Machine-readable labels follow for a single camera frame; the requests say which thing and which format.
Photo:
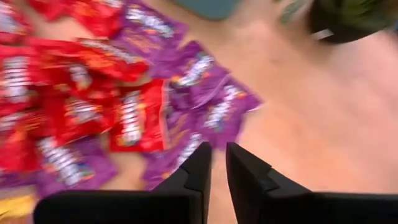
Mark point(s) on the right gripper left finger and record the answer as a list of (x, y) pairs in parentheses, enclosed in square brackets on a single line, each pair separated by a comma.
[(174, 205)]

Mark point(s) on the purple Skittles candy packet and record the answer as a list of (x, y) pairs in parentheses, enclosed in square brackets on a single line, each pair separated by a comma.
[(227, 109), (68, 168), (149, 28), (177, 155), (192, 68)]

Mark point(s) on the red Skittles candy packet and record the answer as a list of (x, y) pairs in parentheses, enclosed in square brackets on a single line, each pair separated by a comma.
[(77, 115), (18, 81), (93, 15), (102, 59), (15, 146), (136, 121), (12, 23)]

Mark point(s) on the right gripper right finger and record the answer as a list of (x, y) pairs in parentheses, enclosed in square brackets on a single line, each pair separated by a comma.
[(280, 208)]

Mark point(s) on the green teal plastic basket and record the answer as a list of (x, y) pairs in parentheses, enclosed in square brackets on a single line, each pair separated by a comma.
[(208, 7)]

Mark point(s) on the small artificial potted plant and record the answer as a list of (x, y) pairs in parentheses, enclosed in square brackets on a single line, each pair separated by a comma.
[(342, 21)]

